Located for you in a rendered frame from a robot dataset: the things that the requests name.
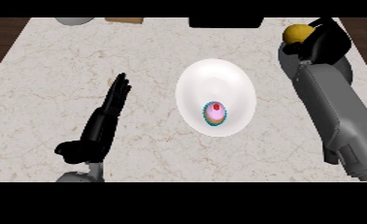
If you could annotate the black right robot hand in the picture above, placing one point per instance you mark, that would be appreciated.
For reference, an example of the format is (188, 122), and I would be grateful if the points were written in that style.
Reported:
(325, 45)

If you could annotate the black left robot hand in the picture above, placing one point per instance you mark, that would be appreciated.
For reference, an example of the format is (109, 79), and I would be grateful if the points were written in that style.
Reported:
(98, 127)

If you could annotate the yellow lemon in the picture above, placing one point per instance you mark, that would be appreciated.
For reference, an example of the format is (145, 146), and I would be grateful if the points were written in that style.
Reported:
(297, 33)

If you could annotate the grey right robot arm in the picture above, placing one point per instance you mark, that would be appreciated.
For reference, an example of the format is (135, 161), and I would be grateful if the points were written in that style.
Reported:
(334, 111)

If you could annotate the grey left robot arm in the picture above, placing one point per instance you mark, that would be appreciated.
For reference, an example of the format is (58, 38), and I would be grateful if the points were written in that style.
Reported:
(81, 175)

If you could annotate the white oval plate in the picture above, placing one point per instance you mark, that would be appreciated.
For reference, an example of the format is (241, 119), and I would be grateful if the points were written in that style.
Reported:
(214, 97)

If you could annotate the pink frosted cupcake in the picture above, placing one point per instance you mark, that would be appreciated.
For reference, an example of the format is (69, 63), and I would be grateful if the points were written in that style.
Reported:
(214, 113)

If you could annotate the grey round bowl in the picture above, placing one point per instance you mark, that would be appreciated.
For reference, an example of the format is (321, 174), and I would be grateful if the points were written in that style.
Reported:
(74, 21)

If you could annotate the tan wooden block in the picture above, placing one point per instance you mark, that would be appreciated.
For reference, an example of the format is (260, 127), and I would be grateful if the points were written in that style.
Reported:
(124, 20)

